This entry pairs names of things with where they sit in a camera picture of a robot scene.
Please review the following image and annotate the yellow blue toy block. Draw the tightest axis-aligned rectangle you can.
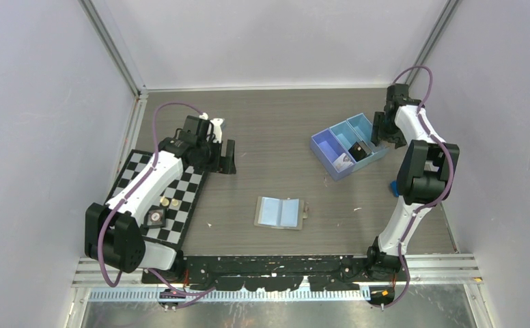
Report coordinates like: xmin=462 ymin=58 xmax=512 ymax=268
xmin=390 ymin=180 xmax=399 ymax=197

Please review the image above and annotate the grey blue card holder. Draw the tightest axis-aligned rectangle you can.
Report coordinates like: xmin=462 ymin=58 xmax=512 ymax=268
xmin=253 ymin=196 xmax=309 ymax=230

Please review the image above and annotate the small dark framed tile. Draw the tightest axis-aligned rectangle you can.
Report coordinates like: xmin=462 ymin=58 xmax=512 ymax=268
xmin=143 ymin=207 xmax=166 ymax=228

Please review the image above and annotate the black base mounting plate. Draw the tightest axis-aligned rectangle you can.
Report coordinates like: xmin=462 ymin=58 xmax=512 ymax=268
xmin=142 ymin=255 xmax=406 ymax=292

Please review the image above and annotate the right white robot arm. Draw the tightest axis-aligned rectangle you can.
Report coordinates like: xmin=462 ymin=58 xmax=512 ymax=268
xmin=365 ymin=83 xmax=460 ymax=281

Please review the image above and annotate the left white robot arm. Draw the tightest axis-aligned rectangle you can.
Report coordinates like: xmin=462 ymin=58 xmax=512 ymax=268
xmin=85 ymin=113 xmax=236 ymax=283

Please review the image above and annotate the blue three-compartment tray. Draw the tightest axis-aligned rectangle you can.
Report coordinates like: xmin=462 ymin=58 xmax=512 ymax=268
xmin=309 ymin=113 xmax=389 ymax=181

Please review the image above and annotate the black white checkerboard mat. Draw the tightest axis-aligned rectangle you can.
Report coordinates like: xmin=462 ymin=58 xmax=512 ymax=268
xmin=109 ymin=150 xmax=209 ymax=251

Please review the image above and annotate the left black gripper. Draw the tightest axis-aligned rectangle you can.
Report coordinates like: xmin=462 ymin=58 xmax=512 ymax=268
xmin=195 ymin=137 xmax=236 ymax=174

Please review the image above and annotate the black card in tray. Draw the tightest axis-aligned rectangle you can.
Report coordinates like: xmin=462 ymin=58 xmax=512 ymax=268
xmin=348 ymin=141 xmax=372 ymax=162

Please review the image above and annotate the white card in tray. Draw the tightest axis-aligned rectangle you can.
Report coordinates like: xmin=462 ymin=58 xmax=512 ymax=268
xmin=332 ymin=153 xmax=355 ymax=172

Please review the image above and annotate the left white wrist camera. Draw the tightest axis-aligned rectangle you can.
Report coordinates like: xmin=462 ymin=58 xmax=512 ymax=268
xmin=210 ymin=118 xmax=225 ymax=143

